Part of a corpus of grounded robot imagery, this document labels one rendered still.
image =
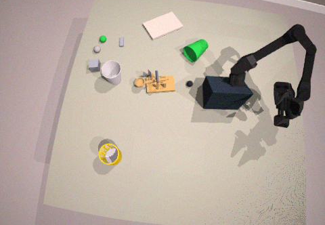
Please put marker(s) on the green ball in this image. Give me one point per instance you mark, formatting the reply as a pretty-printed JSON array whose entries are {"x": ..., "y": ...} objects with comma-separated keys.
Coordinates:
[{"x": 103, "y": 38}]

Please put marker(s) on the cream flat rectangular slab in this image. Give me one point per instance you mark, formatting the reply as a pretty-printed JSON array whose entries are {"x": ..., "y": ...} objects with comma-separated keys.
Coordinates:
[{"x": 162, "y": 25}]

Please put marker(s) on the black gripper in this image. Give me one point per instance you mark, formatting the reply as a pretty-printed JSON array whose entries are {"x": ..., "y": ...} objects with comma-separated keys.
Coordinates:
[{"x": 281, "y": 92}]

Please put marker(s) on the white ball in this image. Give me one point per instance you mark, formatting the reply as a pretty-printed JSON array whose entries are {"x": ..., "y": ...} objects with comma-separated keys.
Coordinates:
[{"x": 96, "y": 49}]

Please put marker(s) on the green cup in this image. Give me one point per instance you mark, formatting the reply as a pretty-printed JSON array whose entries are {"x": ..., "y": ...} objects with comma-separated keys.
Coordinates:
[{"x": 193, "y": 51}]

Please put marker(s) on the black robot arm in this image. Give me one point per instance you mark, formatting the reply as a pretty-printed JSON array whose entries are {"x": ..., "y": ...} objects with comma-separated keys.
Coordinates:
[{"x": 247, "y": 62}]

